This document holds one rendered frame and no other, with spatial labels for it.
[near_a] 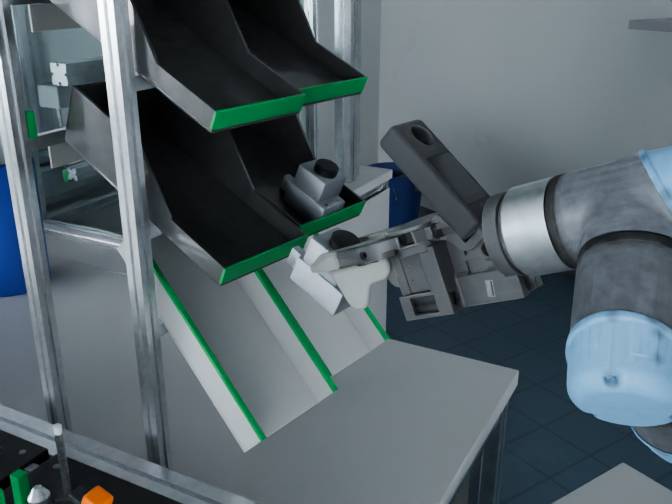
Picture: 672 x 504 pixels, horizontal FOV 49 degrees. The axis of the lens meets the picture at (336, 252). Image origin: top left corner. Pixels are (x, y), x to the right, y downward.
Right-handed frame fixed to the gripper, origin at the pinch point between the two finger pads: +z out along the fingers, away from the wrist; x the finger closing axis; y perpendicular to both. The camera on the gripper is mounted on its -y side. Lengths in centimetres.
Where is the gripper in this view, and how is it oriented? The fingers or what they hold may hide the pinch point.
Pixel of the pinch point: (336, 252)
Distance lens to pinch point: 74.0
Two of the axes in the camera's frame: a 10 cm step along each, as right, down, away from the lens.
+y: 3.2, 9.4, 0.9
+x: 6.2, -2.8, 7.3
